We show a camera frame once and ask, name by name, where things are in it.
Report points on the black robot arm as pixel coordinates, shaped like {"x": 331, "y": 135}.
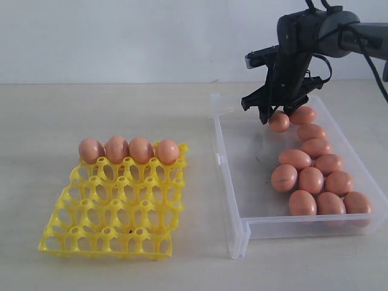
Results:
{"x": 311, "y": 33}

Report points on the brown egg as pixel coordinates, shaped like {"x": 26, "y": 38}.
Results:
{"x": 303, "y": 115}
{"x": 284, "y": 178}
{"x": 90, "y": 150}
{"x": 311, "y": 180}
{"x": 167, "y": 151}
{"x": 339, "y": 183}
{"x": 316, "y": 147}
{"x": 329, "y": 203}
{"x": 141, "y": 150}
{"x": 310, "y": 131}
{"x": 329, "y": 163}
{"x": 279, "y": 122}
{"x": 116, "y": 149}
{"x": 296, "y": 158}
{"x": 302, "y": 203}
{"x": 357, "y": 202}

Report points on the yellow plastic egg tray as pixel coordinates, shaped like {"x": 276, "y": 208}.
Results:
{"x": 126, "y": 210}

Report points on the clear plastic box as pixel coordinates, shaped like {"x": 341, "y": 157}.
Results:
{"x": 247, "y": 153}

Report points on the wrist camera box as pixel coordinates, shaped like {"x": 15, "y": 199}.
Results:
{"x": 266, "y": 56}

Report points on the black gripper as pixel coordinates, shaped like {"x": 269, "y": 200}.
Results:
{"x": 287, "y": 86}

